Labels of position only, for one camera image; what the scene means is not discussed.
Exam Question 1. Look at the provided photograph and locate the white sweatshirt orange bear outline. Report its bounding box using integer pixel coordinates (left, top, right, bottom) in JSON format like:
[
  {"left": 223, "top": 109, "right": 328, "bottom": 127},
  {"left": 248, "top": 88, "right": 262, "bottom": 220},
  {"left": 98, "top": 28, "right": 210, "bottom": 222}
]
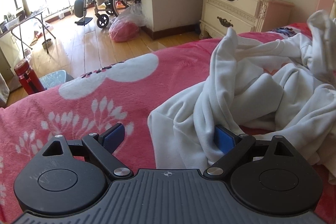
[{"left": 147, "top": 10, "right": 335, "bottom": 184}]

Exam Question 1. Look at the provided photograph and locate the folding table by window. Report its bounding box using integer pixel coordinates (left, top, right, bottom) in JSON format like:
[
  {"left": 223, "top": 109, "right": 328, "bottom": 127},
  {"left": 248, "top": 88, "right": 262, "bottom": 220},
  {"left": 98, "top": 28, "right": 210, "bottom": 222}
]
[{"left": 1, "top": 9, "right": 56, "bottom": 56}]

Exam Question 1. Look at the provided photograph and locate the pink floral bed blanket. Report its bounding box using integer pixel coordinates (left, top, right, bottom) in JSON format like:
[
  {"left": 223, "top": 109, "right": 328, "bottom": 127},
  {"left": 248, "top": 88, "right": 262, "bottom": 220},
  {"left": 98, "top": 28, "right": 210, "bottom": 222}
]
[{"left": 0, "top": 22, "right": 336, "bottom": 223}]

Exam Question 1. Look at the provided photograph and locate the light blue plastic stool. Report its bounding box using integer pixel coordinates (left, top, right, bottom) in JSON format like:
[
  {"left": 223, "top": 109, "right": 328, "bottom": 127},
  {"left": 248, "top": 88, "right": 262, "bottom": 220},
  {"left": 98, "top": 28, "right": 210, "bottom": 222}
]
[{"left": 39, "top": 70, "right": 74, "bottom": 90}]

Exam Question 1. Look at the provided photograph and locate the pink bag in plastic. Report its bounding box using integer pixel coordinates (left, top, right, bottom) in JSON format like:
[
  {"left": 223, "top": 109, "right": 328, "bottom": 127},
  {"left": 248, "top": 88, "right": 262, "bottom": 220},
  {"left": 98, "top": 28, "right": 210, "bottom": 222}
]
[{"left": 109, "top": 3, "right": 147, "bottom": 43}]

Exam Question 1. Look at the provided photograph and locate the cream two-drawer nightstand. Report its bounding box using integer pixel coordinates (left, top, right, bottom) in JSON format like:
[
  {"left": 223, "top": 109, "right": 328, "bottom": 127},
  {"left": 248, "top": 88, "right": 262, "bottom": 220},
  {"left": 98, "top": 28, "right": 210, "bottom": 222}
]
[{"left": 199, "top": 0, "right": 294, "bottom": 39}]

